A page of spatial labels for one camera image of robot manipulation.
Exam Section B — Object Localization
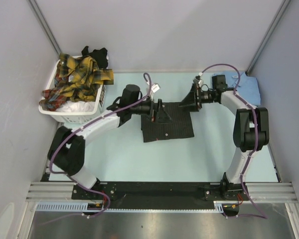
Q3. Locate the white garment in basket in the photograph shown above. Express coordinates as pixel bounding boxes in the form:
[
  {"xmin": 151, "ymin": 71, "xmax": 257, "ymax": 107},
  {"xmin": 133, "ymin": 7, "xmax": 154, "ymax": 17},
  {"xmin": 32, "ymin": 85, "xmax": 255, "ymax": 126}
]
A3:
[{"xmin": 56, "ymin": 101, "xmax": 95, "ymax": 113}]

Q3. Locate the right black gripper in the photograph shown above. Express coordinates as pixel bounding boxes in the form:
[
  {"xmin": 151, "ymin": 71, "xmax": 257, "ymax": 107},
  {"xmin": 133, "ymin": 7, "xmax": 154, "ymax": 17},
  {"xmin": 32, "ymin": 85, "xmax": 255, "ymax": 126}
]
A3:
[{"xmin": 178, "ymin": 84, "xmax": 213, "ymax": 113}]

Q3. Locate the black garment in basket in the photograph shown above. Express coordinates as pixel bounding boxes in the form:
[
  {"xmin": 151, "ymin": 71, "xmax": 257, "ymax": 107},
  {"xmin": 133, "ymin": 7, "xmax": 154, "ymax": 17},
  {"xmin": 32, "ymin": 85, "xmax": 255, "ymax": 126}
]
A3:
[{"xmin": 81, "ymin": 46, "xmax": 109, "ymax": 69}]

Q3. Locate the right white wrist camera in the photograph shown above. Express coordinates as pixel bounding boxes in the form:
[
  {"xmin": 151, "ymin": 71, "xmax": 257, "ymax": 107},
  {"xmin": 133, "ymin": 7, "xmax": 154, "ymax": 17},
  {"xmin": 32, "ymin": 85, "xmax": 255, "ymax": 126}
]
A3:
[{"xmin": 193, "ymin": 73, "xmax": 204, "ymax": 88}]

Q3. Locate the aluminium corner post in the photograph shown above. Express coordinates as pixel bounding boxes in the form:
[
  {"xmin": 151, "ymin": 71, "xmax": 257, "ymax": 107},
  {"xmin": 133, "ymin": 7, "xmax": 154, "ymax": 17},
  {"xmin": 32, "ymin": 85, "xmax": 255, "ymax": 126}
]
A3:
[
  {"xmin": 245, "ymin": 0, "xmax": 292, "ymax": 75},
  {"xmin": 27, "ymin": 0, "xmax": 62, "ymax": 56}
]

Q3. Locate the light blue slotted cable duct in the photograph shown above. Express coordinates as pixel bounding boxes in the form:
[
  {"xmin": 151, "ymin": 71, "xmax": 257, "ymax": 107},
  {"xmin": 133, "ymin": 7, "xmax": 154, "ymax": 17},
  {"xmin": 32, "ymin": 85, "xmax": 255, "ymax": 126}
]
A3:
[{"xmin": 35, "ymin": 202, "xmax": 224, "ymax": 214}]

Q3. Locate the aluminium frame rail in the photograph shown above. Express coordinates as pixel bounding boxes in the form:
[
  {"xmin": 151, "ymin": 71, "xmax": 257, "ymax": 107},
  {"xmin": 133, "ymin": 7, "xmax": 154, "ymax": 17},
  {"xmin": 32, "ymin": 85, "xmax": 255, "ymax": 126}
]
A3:
[{"xmin": 26, "ymin": 182, "xmax": 298, "ymax": 203}]

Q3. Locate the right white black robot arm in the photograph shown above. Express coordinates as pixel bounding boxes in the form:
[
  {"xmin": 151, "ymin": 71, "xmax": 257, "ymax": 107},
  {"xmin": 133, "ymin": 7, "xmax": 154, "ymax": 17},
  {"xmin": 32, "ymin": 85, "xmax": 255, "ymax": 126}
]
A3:
[{"xmin": 179, "ymin": 75, "xmax": 270, "ymax": 200}]

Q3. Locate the yellow plaid flannel shirt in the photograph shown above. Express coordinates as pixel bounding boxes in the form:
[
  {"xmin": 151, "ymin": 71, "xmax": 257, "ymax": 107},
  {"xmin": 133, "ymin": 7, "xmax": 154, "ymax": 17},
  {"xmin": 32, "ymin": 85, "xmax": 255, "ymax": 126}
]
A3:
[{"xmin": 39, "ymin": 53, "xmax": 114, "ymax": 112}]

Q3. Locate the right aluminium corner post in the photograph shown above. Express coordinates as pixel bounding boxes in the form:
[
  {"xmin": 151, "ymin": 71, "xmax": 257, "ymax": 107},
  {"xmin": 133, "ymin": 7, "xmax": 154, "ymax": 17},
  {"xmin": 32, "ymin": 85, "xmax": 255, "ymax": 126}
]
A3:
[{"xmin": 245, "ymin": 0, "xmax": 292, "ymax": 75}]

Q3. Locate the left aluminium corner post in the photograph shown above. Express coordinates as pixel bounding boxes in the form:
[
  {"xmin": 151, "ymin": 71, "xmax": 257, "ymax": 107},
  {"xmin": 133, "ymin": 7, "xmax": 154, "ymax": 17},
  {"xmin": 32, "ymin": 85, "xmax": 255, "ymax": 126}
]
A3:
[{"xmin": 27, "ymin": 0, "xmax": 62, "ymax": 56}]

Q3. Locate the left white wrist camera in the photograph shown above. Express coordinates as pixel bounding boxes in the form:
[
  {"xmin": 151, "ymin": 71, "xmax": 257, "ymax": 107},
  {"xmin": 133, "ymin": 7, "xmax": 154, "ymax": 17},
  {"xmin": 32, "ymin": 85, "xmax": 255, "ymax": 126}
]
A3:
[{"xmin": 149, "ymin": 83, "xmax": 160, "ymax": 99}]

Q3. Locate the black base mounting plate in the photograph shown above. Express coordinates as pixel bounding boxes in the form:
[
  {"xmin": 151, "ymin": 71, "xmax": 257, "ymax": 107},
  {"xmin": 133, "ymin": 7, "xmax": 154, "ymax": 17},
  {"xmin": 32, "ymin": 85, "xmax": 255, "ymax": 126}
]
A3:
[{"xmin": 71, "ymin": 180, "xmax": 248, "ymax": 210}]

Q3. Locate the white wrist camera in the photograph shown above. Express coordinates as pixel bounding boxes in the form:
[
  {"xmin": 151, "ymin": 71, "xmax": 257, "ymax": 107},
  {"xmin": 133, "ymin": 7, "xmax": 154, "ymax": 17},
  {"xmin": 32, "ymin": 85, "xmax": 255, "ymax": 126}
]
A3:
[
  {"xmin": 193, "ymin": 73, "xmax": 204, "ymax": 88},
  {"xmin": 149, "ymin": 83, "xmax": 160, "ymax": 99}
]

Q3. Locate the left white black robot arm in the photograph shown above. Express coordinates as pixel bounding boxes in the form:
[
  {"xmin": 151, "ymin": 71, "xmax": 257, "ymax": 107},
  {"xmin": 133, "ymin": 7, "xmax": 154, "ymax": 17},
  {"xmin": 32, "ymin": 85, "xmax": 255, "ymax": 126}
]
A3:
[{"xmin": 47, "ymin": 84, "xmax": 172, "ymax": 199}]

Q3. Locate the folded light blue shirt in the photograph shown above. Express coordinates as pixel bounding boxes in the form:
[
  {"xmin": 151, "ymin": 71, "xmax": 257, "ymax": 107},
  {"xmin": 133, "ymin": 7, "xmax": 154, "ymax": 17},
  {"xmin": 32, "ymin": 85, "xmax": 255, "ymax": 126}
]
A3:
[{"xmin": 213, "ymin": 71, "xmax": 261, "ymax": 106}]

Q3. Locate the white plastic laundry basket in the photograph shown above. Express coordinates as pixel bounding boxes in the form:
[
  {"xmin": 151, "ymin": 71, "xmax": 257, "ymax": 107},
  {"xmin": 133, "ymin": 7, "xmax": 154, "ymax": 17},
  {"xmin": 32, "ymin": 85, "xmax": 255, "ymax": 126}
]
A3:
[{"xmin": 37, "ymin": 55, "xmax": 110, "ymax": 123}]

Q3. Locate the dark pinstriped long sleeve shirt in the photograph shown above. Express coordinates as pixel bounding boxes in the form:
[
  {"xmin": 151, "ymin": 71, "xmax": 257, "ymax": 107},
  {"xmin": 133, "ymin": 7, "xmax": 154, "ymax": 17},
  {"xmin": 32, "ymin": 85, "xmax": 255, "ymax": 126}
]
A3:
[{"xmin": 141, "ymin": 102, "xmax": 194, "ymax": 143}]

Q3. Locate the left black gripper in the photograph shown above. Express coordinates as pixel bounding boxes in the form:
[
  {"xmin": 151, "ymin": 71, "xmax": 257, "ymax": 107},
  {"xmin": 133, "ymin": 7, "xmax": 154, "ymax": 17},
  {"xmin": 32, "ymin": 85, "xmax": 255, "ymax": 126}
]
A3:
[{"xmin": 130, "ymin": 96, "xmax": 171, "ymax": 123}]

